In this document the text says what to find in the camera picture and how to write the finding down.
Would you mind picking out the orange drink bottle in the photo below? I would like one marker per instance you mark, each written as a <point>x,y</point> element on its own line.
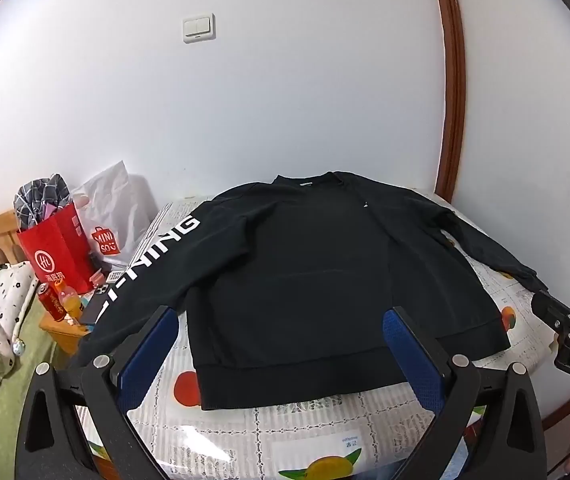
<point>69,302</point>

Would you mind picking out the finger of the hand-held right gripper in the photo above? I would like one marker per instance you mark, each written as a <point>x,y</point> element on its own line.
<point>555,310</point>

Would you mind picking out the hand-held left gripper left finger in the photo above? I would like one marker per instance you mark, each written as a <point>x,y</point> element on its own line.
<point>145,355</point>

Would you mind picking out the brown wooden baseboard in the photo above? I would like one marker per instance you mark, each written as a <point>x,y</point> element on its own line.
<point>565,410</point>

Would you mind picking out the white light switch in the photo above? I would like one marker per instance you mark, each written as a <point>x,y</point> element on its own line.
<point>198,29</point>

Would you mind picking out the red drink can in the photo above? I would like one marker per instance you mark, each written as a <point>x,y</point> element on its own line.
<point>51,302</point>

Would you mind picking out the brown wooden door frame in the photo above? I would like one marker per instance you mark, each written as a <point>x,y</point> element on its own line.
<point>452,85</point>

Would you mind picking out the black white plaid cloth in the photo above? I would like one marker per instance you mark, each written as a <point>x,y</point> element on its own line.
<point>40,200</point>

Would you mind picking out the white plastic bag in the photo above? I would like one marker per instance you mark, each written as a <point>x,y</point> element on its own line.
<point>110,200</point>

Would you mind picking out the red paper bag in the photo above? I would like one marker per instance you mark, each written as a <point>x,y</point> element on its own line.
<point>55,255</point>

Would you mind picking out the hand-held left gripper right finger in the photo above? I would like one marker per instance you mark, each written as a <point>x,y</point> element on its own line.
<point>415,360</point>

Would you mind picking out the wooden nightstand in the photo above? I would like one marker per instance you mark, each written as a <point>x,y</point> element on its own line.
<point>62,337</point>

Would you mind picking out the black smartphone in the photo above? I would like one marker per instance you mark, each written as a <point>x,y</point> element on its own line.
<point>92,310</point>

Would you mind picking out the green bedsheet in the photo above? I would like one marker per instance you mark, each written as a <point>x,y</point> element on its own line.
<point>30,350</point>

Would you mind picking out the white remote control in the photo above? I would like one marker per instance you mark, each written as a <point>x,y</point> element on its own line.
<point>115,277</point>

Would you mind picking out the pink small container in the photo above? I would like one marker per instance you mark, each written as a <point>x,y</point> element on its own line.
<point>97,277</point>

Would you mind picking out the fruit print tablecloth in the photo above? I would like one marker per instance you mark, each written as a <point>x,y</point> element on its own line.
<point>315,435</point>

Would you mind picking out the spotted white bedding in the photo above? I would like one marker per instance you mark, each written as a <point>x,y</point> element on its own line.
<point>5,295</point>

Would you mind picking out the black sweatshirt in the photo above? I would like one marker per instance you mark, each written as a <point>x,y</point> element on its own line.
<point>290,285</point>

